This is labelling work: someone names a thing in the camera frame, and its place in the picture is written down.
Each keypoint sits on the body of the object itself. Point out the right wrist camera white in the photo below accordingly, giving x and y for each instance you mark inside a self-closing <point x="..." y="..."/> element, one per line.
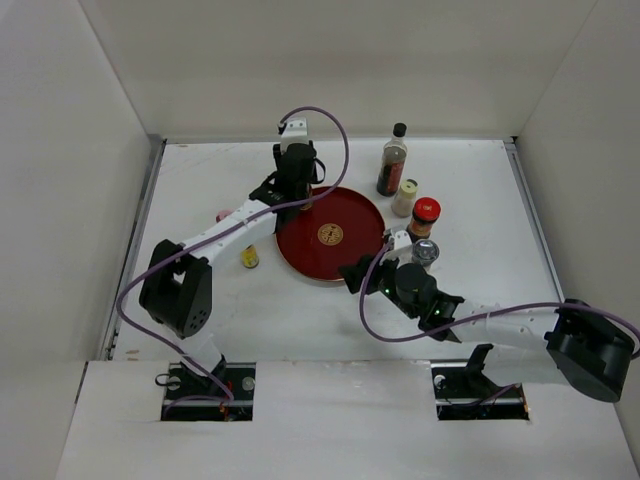
<point x="398" y="244"/>

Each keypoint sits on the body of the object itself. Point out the yellow label oil bottle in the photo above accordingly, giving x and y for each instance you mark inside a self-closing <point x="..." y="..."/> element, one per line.
<point x="249" y="257"/>

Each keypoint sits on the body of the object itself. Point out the clear cap pepper grinder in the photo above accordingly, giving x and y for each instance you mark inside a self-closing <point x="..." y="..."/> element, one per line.
<point x="424" y="253"/>

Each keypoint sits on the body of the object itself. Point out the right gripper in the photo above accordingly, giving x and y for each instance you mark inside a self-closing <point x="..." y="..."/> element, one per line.
<point x="351" y="273"/>

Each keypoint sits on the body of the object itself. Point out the cream cap shaker bottle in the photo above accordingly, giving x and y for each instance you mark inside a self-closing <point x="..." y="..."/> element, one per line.
<point x="404" y="199"/>

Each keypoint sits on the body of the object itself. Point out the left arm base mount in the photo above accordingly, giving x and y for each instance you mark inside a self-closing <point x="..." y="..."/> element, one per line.
<point x="190" y="398"/>

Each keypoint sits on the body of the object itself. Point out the dark soy sauce bottle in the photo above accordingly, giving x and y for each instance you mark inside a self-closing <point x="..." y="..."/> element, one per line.
<point x="394" y="155"/>

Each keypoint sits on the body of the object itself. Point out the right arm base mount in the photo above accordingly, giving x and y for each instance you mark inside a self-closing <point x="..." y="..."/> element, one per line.
<point x="463" y="393"/>

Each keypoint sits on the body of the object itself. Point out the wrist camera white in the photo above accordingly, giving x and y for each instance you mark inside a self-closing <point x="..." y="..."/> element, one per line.
<point x="398" y="244"/>
<point x="294" y="130"/>

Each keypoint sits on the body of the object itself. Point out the red round tray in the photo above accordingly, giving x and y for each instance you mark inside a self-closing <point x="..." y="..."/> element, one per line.
<point x="335" y="231"/>

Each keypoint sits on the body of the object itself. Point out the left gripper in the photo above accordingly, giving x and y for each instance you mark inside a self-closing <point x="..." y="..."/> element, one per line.
<point x="277" y="155"/>

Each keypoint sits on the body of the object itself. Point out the yellow cap red sauce bottle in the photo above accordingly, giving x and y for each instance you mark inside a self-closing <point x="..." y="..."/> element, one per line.
<point x="308" y="197"/>

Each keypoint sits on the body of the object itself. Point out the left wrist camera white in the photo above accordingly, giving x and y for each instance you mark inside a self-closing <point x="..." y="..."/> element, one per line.
<point x="294" y="130"/>

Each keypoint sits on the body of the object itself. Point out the red cap sauce jar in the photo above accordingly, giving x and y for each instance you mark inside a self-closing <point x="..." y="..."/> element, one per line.
<point x="425" y="213"/>

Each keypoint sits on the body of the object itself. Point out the pink cap shaker bottle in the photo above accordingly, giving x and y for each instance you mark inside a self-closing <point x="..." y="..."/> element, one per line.
<point x="223" y="215"/>

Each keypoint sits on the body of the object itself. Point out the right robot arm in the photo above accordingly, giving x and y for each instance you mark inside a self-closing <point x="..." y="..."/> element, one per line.
<point x="565" y="342"/>

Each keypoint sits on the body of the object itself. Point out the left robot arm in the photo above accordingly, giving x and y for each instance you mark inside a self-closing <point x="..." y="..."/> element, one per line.
<point x="179" y="296"/>

